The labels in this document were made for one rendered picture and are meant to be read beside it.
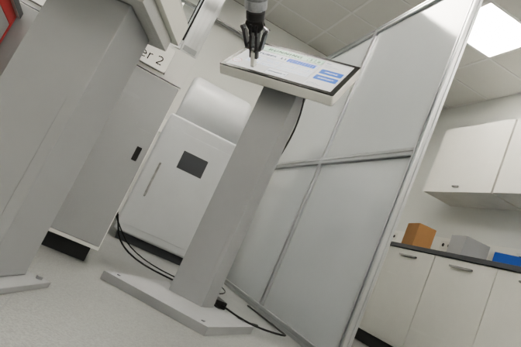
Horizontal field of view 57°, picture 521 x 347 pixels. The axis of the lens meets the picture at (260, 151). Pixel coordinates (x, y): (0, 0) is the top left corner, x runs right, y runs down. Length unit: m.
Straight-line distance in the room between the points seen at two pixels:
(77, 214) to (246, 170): 0.68
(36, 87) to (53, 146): 0.15
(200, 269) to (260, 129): 0.61
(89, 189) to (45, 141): 0.83
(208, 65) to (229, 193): 3.64
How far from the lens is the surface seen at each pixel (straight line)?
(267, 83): 1.98
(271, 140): 1.97
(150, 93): 2.06
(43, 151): 1.20
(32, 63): 1.28
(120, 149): 2.02
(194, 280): 1.95
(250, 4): 1.92
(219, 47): 5.57
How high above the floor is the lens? 0.30
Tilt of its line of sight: 11 degrees up
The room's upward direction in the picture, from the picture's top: 25 degrees clockwise
